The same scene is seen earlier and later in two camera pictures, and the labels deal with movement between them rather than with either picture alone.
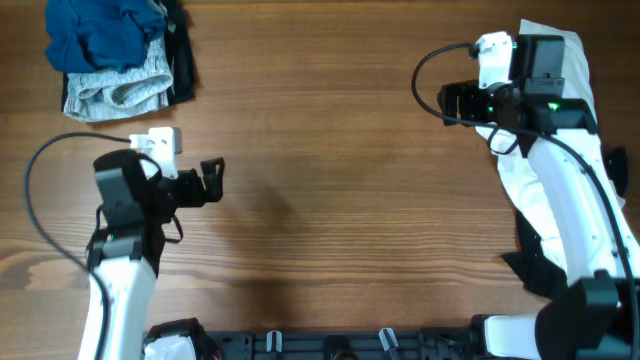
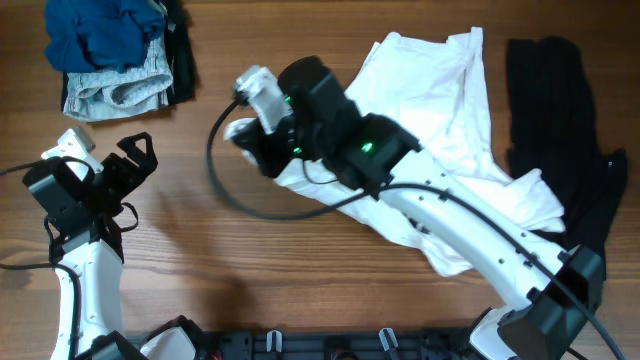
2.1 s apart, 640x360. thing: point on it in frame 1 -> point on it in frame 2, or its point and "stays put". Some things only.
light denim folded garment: (100, 95) stays put
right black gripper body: (461, 103) -> (261, 150)
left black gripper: (194, 195) -> (148, 162)
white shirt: (516, 151) -> (436, 91)
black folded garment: (181, 50) stays put
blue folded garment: (101, 35) stays put
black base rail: (458, 343) stays put
